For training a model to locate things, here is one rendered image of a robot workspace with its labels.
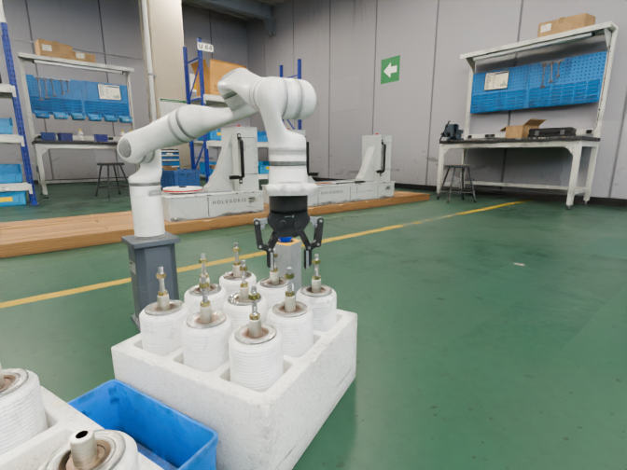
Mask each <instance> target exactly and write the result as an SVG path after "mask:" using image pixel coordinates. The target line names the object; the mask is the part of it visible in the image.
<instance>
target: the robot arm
mask: <svg viewBox="0 0 627 470"><path fill-rule="evenodd" d="M217 89H218V92H219V94H220V95H221V97H222V98H223V100H224V101H225V103H226V104H227V106H228V108H221V109H216V108H210V107H205V106H200V105H195V104H187V105H183V106H181V107H179V108H177V109H175V110H174V111H173V112H171V113H169V114H168V115H166V116H164V117H161V118H160V119H158V120H156V121H154V122H152V123H151V124H149V125H147V126H145V127H144V128H141V129H138V130H135V131H131V132H128V133H126V134H124V135H123V136H122V137H121V138H120V139H119V141H118V154H119V155H120V157H121V158H122V159H123V160H125V161H127V162H130V163H140V169H139V170H138V172H137V173H135V174H133V175H131V176H130V177H129V188H130V195H131V204H132V220H133V229H134V237H135V239H136V240H140V241H148V240H156V239H161V238H163V237H165V228H164V218H163V208H162V197H161V188H160V179H161V175H162V168H161V149H162V148H166V147H172V146H177V145H183V144H186V143H189V142H191V141H193V140H195V139H198V138H199V137H201V136H203V135H205V134H206V133H208V132H210V131H213V130H215V129H217V128H220V127H222V126H225V125H228V124H231V123H233V122H235V121H238V120H241V119H244V118H248V117H250V116H252V115H254V114H256V112H260V113H261V115H262V119H263V122H264V125H265V129H266V133H267V137H268V142H269V157H270V165H271V166H270V169H269V184H268V185H266V196H269V214H268V216H267V217H266V218H260V219H258V218H255V219H254V228H255V234H256V240H257V246H258V250H263V251H266V253H267V266H268V268H271V270H274V252H273V248H274V246H275V244H276V243H277V242H278V240H279V238H280V237H282V238H286V237H293V238H296V237H298V236H300V238H301V240H302V242H303V244H304V246H305V249H304V268H305V269H308V268H309V266H311V265H312V250H313V249H314V248H316V247H320V246H321V242H322V234H323V226H324V219H323V218H322V217H321V216H317V217H314V216H309V214H308V195H317V185H316V184H308V176H307V169H306V140H305V137H304V136H303V135H302V134H299V133H296V132H292V131H289V130H288V129H287V128H286V127H285V125H284V123H283V121H282V119H305V118H307V117H308V116H309V115H310V114H311V113H312V112H313V111H314V109H315V105H316V95H315V91H314V88H313V87H312V85H311V84H310V83H308V82H307V81H305V80H301V79H293V78H283V77H275V76H269V77H260V76H257V75H255V74H253V73H251V72H249V71H248V70H246V69H244V68H236V69H234V70H231V71H229V72H228V73H227V74H225V75H223V77H222V78H221V79H220V80H219V81H218V83H217ZM310 222H312V225H313V227H314V235H313V241H311V242H309V240H308V238H307V236H306V234H305V232H304V230H305V228H306V227H307V226H308V224H309V223H310ZM267 223H268V224H269V225H270V226H271V228H272V229H273V232H272V235H271V237H270V239H269V241H268V243H265V242H263V240H262V234H261V230H262V229H264V228H265V224H267Z"/></svg>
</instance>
